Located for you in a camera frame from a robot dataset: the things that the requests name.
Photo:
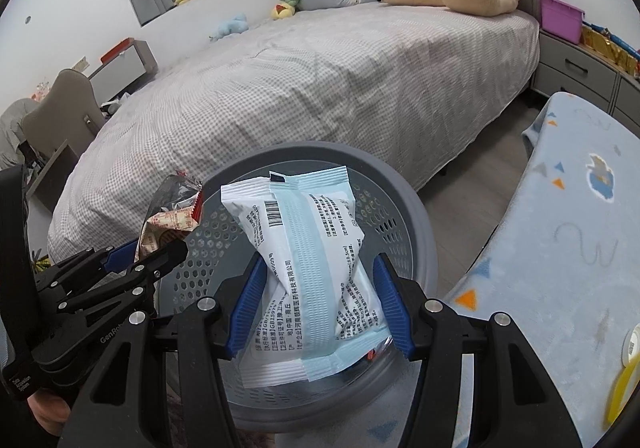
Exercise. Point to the bed with checked grey sheet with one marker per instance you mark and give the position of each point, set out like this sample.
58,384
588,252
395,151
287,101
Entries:
300,92

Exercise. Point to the grey perforated plastic basket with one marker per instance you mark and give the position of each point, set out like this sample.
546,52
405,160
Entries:
400,200

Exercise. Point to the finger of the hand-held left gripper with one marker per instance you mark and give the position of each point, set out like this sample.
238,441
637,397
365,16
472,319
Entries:
150,268
120,255

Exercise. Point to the grey drawer cabinet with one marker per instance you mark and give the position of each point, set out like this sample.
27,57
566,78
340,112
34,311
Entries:
575,67

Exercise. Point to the purple plastic bin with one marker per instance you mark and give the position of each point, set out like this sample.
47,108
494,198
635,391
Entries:
560,17

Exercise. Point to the gold foil boxes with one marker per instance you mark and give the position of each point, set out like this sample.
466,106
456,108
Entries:
607,47

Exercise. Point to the yellow red plush toy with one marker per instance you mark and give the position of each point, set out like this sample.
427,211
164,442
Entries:
282,11

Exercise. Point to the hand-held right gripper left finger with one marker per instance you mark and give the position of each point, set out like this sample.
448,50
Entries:
245,313

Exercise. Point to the light blue plush toy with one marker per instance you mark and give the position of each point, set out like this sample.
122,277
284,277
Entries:
230,26

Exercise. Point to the blue printed blanket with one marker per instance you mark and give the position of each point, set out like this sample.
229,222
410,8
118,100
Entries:
575,238

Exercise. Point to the white blue packet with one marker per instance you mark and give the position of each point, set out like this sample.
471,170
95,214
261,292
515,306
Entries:
310,253

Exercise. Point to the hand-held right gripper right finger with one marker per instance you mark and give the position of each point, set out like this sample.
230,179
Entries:
392,308

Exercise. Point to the beige desk chair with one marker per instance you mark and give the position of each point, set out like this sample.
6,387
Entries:
60,97

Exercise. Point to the cream red snack packet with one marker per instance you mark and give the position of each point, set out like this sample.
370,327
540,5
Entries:
165,225

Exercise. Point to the person's left hand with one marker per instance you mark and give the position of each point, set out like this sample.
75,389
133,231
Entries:
47,413

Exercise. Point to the white cabinet with red top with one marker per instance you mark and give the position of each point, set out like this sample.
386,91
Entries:
125,70

